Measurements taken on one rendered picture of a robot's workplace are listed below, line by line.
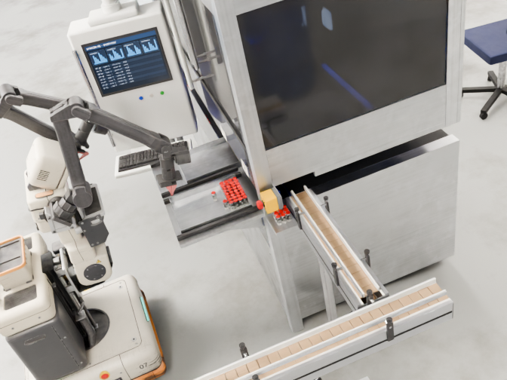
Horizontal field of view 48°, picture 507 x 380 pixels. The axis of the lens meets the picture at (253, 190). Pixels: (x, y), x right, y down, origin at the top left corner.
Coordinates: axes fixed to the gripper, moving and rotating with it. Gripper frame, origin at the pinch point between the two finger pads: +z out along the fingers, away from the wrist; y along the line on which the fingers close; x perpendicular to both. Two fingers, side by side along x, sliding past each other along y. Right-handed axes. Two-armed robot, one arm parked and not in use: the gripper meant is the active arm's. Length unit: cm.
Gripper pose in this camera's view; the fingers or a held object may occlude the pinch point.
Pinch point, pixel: (171, 193)
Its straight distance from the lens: 249.9
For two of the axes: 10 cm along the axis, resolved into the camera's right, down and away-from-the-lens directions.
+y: 9.4, -2.2, 2.4
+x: -3.3, -5.6, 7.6
